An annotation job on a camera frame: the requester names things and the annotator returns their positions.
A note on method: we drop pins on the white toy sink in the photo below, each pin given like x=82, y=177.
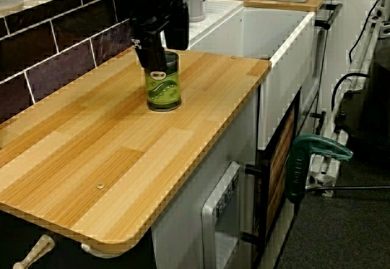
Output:
x=274, y=37

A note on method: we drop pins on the white aluminium frame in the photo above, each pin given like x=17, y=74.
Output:
x=320, y=165

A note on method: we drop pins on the green clamp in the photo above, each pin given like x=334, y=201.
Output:
x=304, y=147

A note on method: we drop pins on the green peas can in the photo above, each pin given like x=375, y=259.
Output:
x=164, y=89

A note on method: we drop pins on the white toy kitchen cabinet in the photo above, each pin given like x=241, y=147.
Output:
x=182, y=235

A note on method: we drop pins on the wood slat door black frame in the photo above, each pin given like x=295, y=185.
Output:
x=280, y=159

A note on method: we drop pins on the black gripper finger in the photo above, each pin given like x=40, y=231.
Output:
x=150, y=53
x=178, y=31

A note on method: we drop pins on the thin black metal rod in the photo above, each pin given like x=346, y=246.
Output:
x=350, y=187

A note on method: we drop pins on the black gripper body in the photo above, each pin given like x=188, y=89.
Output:
x=152, y=22

